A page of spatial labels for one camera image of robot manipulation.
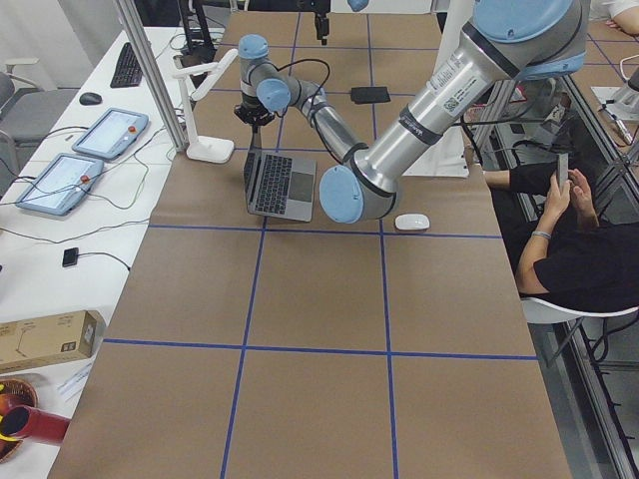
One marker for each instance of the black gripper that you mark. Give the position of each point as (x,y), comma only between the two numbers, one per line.
(255,116)
(321,20)

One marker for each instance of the black smartphone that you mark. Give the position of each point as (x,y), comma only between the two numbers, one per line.
(561,172)

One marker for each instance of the black keyboard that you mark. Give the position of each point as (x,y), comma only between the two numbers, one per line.
(128,72)

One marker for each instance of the black computer mouse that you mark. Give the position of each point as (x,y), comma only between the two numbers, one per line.
(90,99)

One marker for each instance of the lower blue teach pendant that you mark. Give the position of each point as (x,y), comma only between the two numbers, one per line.
(62,186)

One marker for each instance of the small black device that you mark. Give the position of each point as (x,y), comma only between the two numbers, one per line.
(70,257)

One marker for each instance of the seated person in black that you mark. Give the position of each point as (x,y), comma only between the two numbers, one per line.
(558,248)

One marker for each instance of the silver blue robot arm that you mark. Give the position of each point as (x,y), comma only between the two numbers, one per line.
(354,5)
(502,40)

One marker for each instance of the grey office chair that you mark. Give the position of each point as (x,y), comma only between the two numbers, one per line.
(28,111)

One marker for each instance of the black mouse pad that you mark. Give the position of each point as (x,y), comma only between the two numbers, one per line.
(369,95)

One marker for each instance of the grey laptop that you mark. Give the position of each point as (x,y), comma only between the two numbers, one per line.
(278,186)

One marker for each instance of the blue teach pendant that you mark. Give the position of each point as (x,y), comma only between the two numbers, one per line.
(112,134)
(62,186)

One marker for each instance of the red cylinder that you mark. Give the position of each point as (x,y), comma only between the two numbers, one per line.
(29,423)

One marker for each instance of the cardboard box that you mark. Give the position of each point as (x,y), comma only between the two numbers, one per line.
(49,340)

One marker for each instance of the white chair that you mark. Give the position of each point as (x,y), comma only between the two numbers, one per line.
(540,311)

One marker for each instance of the upper blue teach pendant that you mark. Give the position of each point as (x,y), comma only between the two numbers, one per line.
(112,134)

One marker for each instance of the aluminium frame post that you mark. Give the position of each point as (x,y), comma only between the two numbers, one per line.
(133,26)

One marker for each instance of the white computer mouse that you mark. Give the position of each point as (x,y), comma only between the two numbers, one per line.
(412,222)

